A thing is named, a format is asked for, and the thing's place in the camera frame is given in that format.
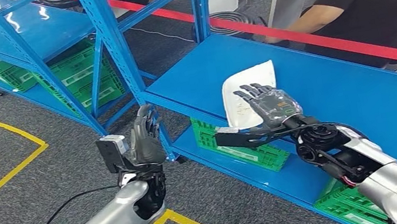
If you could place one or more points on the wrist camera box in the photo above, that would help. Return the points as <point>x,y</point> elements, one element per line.
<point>110,153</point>
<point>238,138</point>

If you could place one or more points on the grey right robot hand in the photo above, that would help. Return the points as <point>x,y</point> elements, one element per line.
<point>276,107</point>

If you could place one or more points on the person's forearm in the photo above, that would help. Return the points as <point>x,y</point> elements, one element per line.
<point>311,22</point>

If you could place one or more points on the blue metal shelf rack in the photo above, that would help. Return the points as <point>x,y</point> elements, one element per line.
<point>357,95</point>
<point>52,26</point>

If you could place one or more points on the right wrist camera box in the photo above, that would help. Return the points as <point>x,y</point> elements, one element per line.
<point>238,138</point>

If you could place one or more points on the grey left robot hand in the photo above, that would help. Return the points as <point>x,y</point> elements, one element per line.
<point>148,148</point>

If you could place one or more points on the red barrier belt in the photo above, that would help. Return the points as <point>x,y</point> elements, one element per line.
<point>370,47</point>

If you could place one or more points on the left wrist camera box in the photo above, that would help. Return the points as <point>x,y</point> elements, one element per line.
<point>110,153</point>

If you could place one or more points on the white curved plastic part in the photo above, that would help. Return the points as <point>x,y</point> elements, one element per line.
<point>252,75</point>

